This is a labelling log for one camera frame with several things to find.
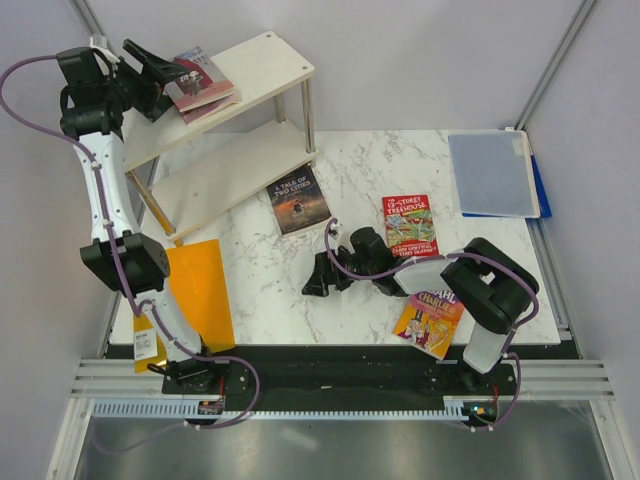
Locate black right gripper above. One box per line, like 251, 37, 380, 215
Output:
302, 244, 376, 298

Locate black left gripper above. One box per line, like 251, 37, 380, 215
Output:
100, 41, 188, 122

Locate purple castle cover book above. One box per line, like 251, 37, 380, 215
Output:
164, 46, 236, 112

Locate Taming of the Shrew book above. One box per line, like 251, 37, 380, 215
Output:
180, 93, 241, 125

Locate dark Tale of Two Cities book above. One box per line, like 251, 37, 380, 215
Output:
266, 164, 332, 237

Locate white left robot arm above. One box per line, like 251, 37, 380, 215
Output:
55, 40, 206, 363

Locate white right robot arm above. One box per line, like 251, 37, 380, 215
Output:
302, 227, 539, 394

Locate red 13-Storey Treehouse book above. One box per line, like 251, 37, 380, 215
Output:
382, 194, 440, 258

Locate white two-tier shelf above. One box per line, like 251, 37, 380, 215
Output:
125, 31, 317, 245

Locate Roald Dahl Charlie book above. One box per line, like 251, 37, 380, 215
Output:
393, 290, 465, 360

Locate orange plastic file folder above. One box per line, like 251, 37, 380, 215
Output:
133, 239, 236, 374

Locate translucent blue file folder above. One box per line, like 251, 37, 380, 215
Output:
448, 130, 541, 219

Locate blue file folder underneath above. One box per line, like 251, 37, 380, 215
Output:
461, 155, 552, 219

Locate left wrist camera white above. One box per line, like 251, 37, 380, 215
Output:
89, 34, 120, 64

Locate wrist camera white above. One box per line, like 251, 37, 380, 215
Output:
328, 223, 347, 248
89, 34, 120, 64

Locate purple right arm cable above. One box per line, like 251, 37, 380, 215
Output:
324, 219, 541, 434

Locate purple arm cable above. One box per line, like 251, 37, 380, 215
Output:
324, 219, 541, 434
0, 54, 264, 456

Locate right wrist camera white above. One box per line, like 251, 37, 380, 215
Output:
328, 223, 347, 248

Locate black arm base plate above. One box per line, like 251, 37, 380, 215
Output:
151, 346, 516, 412

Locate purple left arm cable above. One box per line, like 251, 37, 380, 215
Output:
0, 54, 264, 456

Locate aluminium frame rail front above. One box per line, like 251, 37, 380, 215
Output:
69, 357, 614, 401

